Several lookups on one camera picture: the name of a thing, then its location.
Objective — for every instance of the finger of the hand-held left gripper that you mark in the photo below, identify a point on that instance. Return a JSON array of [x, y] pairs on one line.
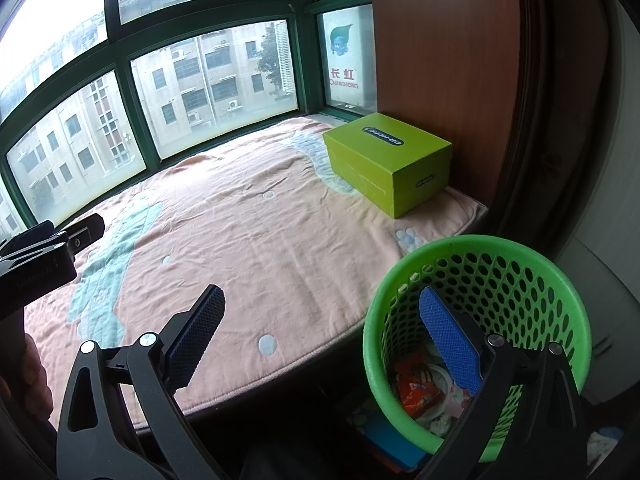
[[87, 230]]

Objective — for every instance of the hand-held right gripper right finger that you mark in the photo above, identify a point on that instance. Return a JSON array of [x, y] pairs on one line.
[[450, 340]]

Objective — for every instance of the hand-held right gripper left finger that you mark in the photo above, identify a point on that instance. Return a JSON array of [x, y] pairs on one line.
[[197, 340]]

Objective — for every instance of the orange snack wrapper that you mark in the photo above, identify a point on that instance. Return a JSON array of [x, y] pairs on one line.
[[415, 390]]

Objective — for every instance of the green plastic mesh basket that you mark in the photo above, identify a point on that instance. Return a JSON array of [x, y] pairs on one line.
[[475, 245]]

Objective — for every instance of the person's left hand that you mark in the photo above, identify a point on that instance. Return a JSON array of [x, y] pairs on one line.
[[35, 385]]

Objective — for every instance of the blue box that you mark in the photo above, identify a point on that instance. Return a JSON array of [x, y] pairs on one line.
[[395, 440]]

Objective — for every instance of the pink printed blanket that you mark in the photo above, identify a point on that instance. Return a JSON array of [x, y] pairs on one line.
[[250, 235]]

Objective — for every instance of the white cabinet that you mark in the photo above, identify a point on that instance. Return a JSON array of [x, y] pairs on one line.
[[610, 300]]

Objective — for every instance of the white crumpled cloth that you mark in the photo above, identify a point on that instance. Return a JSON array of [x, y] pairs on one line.
[[605, 445]]

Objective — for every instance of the green cardboard box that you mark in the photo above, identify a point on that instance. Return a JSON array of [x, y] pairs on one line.
[[380, 145]]

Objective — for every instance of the white louvred panel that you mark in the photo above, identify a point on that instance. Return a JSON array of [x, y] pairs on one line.
[[284, 60]]

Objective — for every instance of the dark curtain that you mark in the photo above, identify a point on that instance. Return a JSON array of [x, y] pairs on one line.
[[575, 110]]

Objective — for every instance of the brown wooden panel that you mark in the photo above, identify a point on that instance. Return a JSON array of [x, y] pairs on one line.
[[450, 60]]

